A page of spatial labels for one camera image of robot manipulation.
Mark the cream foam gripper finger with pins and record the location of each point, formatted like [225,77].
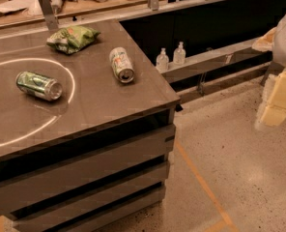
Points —
[265,42]
[272,110]

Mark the green soda can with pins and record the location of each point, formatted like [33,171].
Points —
[40,86]

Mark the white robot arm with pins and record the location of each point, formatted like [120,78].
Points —
[279,45]

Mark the white soda can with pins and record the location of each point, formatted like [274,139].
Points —
[121,65]

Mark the clear bottle right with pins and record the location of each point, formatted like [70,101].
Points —
[179,54]

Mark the clear bottle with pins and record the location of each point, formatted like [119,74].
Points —
[179,54]
[162,61]

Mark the clear bottle left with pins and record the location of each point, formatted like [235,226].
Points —
[162,61]

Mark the green chip bag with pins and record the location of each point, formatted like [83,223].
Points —
[72,39]

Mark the grey slatted table base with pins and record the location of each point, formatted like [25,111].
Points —
[77,171]

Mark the white paper sheets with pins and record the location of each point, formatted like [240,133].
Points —
[15,5]

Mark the metal bracket left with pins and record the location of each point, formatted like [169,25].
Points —
[49,17]

